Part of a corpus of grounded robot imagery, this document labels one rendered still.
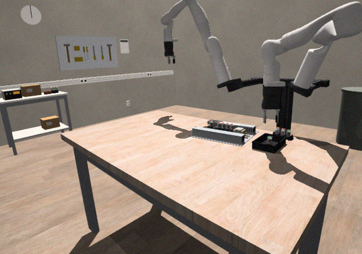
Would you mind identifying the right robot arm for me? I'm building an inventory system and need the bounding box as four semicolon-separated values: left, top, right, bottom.
161;0;232;84

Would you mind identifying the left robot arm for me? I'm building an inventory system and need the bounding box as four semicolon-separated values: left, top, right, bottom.
261;2;362;89

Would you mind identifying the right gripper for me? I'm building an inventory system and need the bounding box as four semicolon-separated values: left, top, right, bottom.
164;35;178;64

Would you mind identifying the clear relay with orange button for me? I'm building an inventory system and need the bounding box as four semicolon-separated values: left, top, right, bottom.
274;127;281;135

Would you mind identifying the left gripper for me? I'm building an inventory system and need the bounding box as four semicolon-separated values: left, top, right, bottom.
262;74;286;123

